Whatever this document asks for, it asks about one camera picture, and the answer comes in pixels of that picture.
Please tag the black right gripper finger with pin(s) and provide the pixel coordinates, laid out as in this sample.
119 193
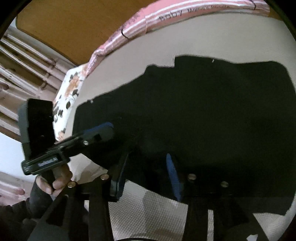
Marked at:
86 205
233 218

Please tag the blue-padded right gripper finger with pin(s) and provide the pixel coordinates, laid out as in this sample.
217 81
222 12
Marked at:
101 133

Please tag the black pants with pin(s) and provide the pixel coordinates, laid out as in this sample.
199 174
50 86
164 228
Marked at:
227 123

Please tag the dark sleeve left forearm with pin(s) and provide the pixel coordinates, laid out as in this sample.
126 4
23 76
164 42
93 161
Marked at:
19 220

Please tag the person's left hand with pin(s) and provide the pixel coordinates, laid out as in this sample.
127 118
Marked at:
62 176

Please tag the beige textured bed sheet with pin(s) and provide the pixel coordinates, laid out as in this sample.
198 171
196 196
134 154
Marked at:
233 37

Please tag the pink patterned curtain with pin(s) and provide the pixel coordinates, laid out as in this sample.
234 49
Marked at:
29 69

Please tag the brown wooden headboard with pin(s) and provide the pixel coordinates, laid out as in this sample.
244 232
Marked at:
75 29

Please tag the pink striped tree-print pillow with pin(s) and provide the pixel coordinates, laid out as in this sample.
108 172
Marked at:
163 13

